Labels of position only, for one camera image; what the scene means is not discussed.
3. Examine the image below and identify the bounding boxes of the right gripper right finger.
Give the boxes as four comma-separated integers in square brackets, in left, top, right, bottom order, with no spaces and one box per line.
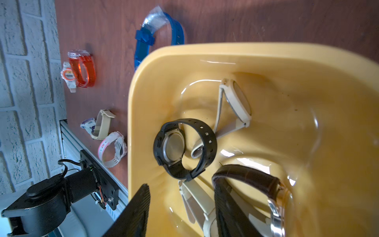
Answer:
[214,178,261,237]

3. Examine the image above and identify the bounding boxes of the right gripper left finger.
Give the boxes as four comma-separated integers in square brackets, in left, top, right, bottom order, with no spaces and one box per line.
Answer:
[103,184,151,237]

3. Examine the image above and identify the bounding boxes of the beige strap watch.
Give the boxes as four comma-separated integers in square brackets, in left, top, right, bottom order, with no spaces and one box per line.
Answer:
[178,179,273,237]

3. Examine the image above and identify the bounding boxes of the brown leather strap watch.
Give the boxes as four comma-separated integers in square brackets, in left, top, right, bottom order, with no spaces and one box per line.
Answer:
[212,165,294,237]

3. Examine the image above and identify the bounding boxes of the black digital watch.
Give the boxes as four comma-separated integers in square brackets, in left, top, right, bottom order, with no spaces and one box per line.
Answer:
[153,118,218,182]

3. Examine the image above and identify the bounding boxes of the white slim strap watch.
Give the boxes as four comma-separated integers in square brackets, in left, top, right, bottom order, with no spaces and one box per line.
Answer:
[190,78,253,160]

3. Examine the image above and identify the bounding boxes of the blue transparent watch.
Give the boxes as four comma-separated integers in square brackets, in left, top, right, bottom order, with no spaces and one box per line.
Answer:
[134,6,185,70]

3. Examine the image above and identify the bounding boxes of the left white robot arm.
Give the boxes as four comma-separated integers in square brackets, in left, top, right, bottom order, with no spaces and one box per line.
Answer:
[1,168,98,237]

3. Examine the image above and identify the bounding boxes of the yellow plastic storage tray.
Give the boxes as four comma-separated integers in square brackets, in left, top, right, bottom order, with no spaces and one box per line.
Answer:
[128,43,379,237]

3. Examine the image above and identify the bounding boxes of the small white digital watch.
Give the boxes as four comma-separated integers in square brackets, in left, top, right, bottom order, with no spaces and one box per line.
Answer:
[60,62,77,93]

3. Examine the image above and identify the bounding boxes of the red transparent watch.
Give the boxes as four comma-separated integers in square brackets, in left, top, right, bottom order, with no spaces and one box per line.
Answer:
[68,49,96,88]

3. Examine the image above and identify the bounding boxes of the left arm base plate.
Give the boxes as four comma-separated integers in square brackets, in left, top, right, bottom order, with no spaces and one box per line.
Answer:
[80,150,119,211]

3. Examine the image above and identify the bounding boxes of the pink white strap watch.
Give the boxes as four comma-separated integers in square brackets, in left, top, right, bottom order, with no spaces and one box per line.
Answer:
[97,131,127,168]

